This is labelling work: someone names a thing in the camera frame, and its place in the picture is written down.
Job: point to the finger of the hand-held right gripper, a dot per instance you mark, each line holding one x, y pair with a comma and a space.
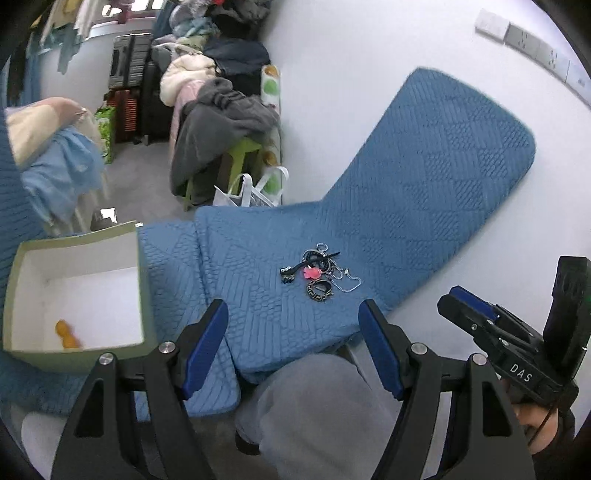
461, 318
471, 299

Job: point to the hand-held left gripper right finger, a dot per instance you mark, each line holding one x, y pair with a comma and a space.
381, 355

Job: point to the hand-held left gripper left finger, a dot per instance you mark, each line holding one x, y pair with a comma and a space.
205, 350

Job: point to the green cardboard box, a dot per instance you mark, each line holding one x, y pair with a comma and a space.
78, 286

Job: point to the person's right hand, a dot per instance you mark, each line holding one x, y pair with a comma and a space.
535, 427

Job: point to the person's grey trouser leg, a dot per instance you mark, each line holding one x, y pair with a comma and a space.
314, 415

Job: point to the black and gold bangle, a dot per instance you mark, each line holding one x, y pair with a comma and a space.
314, 290

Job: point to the black hair clip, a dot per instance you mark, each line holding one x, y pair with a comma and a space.
288, 273

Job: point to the blue quilted blanket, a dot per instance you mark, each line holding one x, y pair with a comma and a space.
415, 184

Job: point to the orange trinket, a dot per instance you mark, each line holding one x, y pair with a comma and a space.
68, 335

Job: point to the white tote bag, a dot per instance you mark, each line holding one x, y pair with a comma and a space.
231, 196

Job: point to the green plastic stool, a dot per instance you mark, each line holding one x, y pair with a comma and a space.
240, 154

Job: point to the green shopping bag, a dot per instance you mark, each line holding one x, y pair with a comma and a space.
106, 131

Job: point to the red ribbed suitcase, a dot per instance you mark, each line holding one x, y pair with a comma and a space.
124, 115

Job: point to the black suitcase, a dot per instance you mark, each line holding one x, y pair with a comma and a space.
154, 106

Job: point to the fruit print rolled mat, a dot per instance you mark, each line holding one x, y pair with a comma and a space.
271, 87

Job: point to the cream puffy jacket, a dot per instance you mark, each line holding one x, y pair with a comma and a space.
184, 74

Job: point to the beige cloth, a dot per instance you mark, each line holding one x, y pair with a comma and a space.
37, 120

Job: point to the dark navy garment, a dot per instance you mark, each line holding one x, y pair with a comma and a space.
240, 57

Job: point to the grey ribbed suitcase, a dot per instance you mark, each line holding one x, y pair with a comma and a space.
129, 60

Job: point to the pile of mixed clothes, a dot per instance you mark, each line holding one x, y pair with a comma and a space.
207, 21

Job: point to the hanging laundry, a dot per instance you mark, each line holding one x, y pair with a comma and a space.
64, 27

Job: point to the white wall socket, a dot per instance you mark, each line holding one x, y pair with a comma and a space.
579, 81

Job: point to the grey wall socket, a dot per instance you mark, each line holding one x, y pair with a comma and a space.
521, 40
553, 60

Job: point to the white wall switch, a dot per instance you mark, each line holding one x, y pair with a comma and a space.
493, 25

